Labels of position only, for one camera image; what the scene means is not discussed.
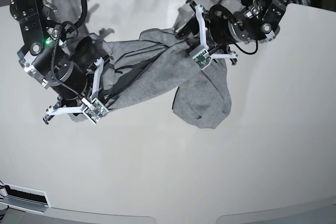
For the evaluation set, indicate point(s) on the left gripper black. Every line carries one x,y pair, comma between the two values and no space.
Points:
224,27

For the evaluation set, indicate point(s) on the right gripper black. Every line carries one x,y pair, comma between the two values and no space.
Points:
70,67

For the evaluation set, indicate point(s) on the grey t-shirt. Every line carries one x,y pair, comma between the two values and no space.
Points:
156,63

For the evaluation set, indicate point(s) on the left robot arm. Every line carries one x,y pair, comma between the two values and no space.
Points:
258,21

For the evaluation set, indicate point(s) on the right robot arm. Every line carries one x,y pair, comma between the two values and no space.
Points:
39,23

